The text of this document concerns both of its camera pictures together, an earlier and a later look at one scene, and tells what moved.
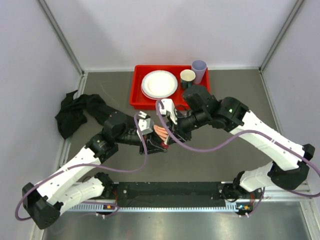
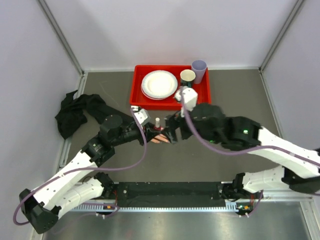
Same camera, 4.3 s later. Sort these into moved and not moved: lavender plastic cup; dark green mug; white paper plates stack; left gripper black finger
Moved: left gripper black finger
Not moved: lavender plastic cup; white paper plates stack; dark green mug
